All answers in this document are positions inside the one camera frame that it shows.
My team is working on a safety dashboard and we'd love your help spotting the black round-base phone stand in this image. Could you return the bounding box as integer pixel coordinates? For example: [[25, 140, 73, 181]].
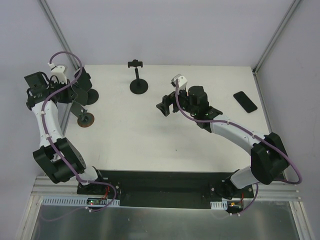
[[72, 81, 99, 106]]

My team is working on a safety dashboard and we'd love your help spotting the black plate wooden-base stand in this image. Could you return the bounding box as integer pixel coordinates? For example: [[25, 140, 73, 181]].
[[70, 84, 95, 128]]

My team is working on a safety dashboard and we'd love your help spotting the black phone silver edge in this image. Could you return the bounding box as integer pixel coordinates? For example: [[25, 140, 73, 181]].
[[74, 67, 93, 92]]

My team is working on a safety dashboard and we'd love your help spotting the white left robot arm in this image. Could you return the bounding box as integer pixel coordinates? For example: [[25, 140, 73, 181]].
[[24, 67, 106, 195]]

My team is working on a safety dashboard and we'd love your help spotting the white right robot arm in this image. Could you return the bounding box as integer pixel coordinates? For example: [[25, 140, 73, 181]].
[[156, 86, 289, 198]]

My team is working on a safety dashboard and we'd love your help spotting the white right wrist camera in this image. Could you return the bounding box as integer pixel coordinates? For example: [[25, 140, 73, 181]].
[[171, 74, 188, 91]]

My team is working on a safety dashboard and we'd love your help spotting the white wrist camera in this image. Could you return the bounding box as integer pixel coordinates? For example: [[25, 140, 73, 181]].
[[171, 74, 188, 91], [48, 63, 68, 85]]

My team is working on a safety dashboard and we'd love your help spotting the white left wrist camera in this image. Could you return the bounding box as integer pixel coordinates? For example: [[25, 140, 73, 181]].
[[48, 63, 68, 85]]

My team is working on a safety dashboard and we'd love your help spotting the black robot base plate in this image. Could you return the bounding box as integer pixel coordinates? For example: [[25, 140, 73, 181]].
[[76, 169, 254, 210]]

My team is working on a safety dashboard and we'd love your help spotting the aluminium frame post left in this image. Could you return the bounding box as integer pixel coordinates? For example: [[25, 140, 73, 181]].
[[36, 0, 79, 74]]

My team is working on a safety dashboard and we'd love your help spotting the aluminium frame post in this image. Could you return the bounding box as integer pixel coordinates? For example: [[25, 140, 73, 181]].
[[252, 0, 303, 76], [36, 0, 79, 74]]

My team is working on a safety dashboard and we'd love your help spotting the white slotted cable duct left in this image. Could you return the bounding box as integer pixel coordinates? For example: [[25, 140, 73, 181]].
[[42, 196, 120, 208]]

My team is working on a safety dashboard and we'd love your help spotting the white slotted cable duct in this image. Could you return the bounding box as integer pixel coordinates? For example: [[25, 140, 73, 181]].
[[42, 196, 120, 208], [210, 199, 228, 211]]

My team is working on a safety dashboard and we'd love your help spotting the white slotted cable duct right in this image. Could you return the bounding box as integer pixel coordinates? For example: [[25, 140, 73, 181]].
[[210, 199, 228, 211]]

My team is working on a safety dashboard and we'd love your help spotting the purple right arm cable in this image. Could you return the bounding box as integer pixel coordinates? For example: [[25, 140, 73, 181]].
[[174, 79, 303, 186]]

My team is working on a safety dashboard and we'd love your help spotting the aluminium frame post right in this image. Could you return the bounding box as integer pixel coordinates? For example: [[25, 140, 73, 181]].
[[252, 0, 303, 76]]

